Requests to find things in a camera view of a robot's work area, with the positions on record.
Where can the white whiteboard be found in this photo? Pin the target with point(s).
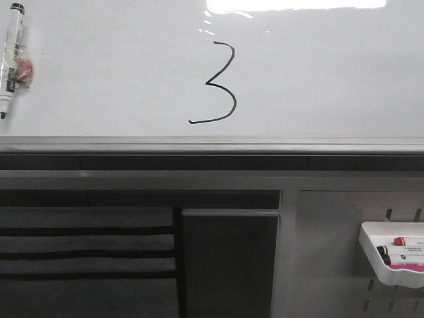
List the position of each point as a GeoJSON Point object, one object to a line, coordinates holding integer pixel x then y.
{"type": "Point", "coordinates": [290, 69]}

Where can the pink eraser in tray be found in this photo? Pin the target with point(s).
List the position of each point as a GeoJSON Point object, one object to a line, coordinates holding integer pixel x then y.
{"type": "Point", "coordinates": [414, 268]}

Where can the grey fabric pocket organizer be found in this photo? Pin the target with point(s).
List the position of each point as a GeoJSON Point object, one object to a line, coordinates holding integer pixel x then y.
{"type": "Point", "coordinates": [90, 262]}

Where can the white black-tipped whiteboard marker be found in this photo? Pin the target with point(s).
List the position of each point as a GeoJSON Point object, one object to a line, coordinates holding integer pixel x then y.
{"type": "Point", "coordinates": [16, 67]}

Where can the black-capped marker lower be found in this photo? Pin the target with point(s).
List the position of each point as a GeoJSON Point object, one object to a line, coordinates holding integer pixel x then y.
{"type": "Point", "coordinates": [402, 259]}

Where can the grey whiteboard marker ledge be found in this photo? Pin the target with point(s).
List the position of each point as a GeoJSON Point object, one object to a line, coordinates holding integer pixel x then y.
{"type": "Point", "coordinates": [209, 145]}

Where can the red-capped marker in tray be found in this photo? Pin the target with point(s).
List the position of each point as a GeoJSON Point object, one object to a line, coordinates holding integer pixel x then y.
{"type": "Point", "coordinates": [409, 241]}

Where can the white plastic wall tray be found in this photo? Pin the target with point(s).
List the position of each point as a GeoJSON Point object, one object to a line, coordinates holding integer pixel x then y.
{"type": "Point", "coordinates": [373, 234]}

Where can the white pegboard panel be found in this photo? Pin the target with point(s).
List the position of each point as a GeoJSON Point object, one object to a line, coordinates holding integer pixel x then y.
{"type": "Point", "coordinates": [331, 274]}

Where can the black-capped marker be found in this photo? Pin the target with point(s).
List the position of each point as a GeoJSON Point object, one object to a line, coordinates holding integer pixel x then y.
{"type": "Point", "coordinates": [400, 250]}
{"type": "Point", "coordinates": [402, 259]}

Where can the black-capped marker upper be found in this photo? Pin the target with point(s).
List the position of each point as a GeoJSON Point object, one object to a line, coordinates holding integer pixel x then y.
{"type": "Point", "coordinates": [400, 250]}

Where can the dark grey flat panel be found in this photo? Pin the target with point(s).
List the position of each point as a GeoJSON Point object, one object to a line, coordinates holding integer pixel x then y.
{"type": "Point", "coordinates": [229, 261]}

